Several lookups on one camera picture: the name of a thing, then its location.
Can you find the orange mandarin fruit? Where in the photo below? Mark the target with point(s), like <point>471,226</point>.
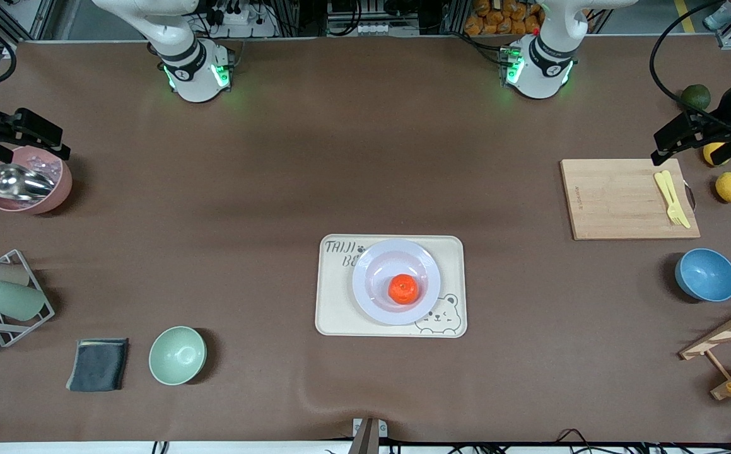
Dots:
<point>403,289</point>

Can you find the white round plate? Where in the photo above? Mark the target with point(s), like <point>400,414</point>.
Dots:
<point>378,296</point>

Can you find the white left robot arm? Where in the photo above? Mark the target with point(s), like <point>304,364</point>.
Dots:
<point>542,69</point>

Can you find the yellow plastic fork and knife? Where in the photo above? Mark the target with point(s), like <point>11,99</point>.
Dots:
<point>660,183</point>

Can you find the silver metal scoop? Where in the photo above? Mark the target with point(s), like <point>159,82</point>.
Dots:
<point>15,181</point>

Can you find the dark green lime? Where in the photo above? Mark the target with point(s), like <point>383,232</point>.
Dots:
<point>698,96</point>

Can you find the pink bowl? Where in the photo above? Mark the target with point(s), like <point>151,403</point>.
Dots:
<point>56,195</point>

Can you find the yellow plastic fork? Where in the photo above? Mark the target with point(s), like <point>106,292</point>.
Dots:
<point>674,208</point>

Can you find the wooden cutting board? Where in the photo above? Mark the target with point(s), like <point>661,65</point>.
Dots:
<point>598,214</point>

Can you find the blue bowl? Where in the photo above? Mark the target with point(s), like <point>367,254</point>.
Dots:
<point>706,275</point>

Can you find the mint green cup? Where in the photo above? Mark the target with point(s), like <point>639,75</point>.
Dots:
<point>12,299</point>

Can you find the wooden mug rack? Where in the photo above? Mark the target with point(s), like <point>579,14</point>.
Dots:
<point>728,331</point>

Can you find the pile of orange fruits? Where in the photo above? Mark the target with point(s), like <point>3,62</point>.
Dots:
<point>504,19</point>

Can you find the white power strip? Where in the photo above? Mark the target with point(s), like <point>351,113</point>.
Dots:
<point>239,22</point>

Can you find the dark grey folded cloth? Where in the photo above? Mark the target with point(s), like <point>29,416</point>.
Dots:
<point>97,364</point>

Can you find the light green bowl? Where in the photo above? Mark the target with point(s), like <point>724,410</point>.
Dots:
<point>177,355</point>

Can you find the cream tray with bear print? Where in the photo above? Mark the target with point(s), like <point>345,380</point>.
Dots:
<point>333,315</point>

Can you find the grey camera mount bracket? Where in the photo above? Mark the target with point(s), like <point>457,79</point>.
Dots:
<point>368,432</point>

